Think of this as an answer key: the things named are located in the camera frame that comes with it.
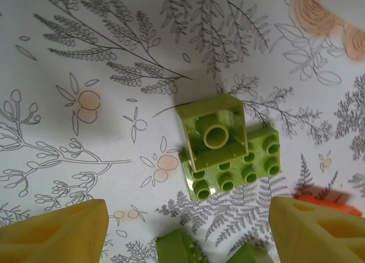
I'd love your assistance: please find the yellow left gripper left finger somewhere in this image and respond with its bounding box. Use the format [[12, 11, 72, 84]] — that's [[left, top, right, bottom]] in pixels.
[[0, 199, 110, 263]]

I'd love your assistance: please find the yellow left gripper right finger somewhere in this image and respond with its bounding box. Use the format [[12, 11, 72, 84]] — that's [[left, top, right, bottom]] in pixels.
[[269, 196, 365, 263]]

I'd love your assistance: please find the orange lego brick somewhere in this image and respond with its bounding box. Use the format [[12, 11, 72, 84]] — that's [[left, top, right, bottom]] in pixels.
[[292, 193, 362, 218]]

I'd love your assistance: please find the green long lego brick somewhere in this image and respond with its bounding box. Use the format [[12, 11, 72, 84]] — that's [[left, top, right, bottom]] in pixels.
[[179, 125, 283, 201]]

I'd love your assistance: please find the green square lego brick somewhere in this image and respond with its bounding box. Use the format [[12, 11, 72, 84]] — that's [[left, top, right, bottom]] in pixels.
[[175, 93, 248, 172]]

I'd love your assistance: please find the floral printed table cover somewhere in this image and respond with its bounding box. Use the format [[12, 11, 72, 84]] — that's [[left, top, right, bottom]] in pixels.
[[0, 0, 365, 263]]

